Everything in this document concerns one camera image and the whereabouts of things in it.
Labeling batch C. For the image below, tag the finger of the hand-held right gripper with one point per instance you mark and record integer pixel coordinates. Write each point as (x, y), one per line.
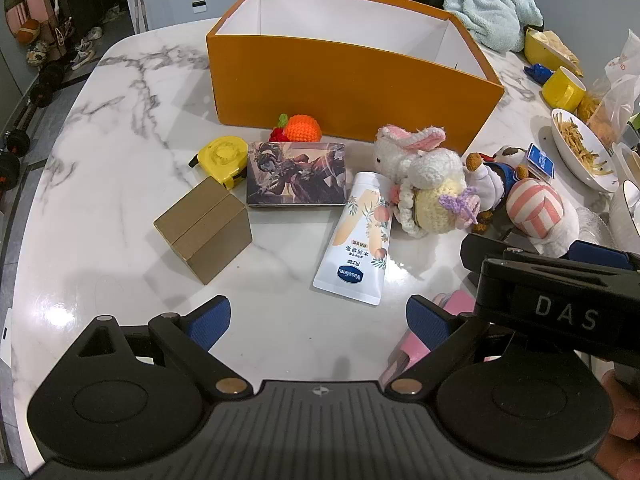
(480, 252)
(600, 255)

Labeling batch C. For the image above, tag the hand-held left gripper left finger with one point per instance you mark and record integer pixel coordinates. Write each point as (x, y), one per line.
(212, 322)

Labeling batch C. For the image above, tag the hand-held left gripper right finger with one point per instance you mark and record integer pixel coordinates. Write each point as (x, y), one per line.
(425, 320)

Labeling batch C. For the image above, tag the pale pink box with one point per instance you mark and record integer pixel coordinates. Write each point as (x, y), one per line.
(457, 304)

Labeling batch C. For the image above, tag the pink striped white plush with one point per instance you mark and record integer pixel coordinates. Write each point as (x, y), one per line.
(535, 205)

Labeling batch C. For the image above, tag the gold cube box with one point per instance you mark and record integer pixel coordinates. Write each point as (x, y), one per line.
(200, 230)

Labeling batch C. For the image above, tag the white crochet bunny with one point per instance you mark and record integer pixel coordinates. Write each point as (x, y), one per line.
(430, 170)

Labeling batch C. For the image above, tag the white lotion tube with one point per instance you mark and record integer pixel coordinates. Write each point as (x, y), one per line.
(355, 250)

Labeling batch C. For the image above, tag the printed picture box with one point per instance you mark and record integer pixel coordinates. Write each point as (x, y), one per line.
(295, 170)

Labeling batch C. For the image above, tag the orange cardboard box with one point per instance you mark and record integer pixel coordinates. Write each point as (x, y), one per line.
(325, 90)

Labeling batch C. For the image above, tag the person's right hand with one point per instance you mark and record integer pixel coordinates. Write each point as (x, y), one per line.
(622, 410)

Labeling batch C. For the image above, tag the clear glass plate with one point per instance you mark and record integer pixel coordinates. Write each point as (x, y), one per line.
(590, 225)

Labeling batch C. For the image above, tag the white ceramic bowl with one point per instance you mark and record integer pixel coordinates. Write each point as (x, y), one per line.
(627, 210)
(627, 160)

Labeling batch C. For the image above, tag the small blue card box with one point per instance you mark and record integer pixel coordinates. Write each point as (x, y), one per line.
(542, 162)

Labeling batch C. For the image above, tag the white bowl of fries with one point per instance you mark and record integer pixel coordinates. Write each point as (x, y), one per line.
(580, 145)

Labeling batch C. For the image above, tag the clear plastic snack bag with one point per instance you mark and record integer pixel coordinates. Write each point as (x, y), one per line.
(610, 110)

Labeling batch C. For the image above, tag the yellow tape measure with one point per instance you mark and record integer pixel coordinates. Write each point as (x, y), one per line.
(222, 157)

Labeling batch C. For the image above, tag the yellow cup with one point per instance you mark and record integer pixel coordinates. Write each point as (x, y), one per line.
(562, 87)

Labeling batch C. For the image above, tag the small blue wrapper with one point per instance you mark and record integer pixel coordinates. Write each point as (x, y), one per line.
(537, 72)

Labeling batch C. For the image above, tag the white flat device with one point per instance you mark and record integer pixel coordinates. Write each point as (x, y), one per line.
(5, 332)

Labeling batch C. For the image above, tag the yellow bowl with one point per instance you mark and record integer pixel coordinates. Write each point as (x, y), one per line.
(537, 50)

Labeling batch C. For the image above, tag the orange crochet fruit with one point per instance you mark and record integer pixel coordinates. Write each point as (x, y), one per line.
(300, 127)

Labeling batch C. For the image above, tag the light blue fleece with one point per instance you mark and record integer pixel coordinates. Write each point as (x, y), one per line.
(485, 5)

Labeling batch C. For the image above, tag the black dumbbell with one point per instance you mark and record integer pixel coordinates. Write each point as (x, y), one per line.
(50, 80)
(14, 140)
(7, 166)

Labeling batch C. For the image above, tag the white sneaker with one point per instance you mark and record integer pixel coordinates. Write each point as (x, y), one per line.
(92, 33)
(111, 13)
(84, 53)

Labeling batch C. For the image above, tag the orange basketball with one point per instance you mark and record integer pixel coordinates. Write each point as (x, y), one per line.
(27, 30)

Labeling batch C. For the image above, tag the pink bag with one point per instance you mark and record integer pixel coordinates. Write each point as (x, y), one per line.
(25, 5)

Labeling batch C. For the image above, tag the white wall outlet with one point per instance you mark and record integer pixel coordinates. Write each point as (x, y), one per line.
(199, 7)

